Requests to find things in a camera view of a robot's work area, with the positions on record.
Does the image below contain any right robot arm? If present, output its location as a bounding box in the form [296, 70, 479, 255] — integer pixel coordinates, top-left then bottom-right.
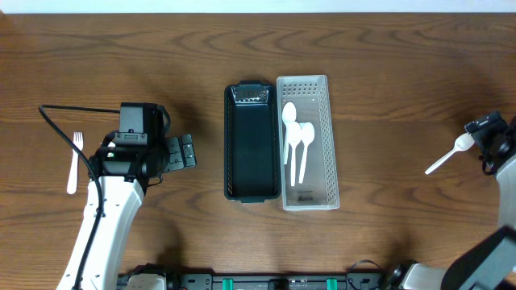
[380, 111, 515, 290]

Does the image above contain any white plastic fork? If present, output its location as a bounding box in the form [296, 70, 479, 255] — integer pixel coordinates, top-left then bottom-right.
[67, 131, 84, 194]

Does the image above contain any white plastic spoon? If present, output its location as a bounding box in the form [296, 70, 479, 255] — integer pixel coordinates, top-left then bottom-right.
[288, 122, 302, 187]
[298, 122, 315, 184]
[281, 102, 297, 165]
[425, 133, 475, 175]

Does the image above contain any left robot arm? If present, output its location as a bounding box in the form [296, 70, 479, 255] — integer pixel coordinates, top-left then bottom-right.
[58, 102, 197, 289]

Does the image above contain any black plastic basket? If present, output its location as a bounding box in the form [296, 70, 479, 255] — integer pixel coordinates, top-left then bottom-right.
[224, 81, 281, 203]

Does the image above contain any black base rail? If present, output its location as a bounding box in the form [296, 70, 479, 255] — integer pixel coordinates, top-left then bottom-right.
[115, 263, 383, 290]

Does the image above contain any clear plastic basket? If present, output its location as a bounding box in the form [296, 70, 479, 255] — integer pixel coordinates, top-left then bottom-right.
[277, 75, 339, 211]

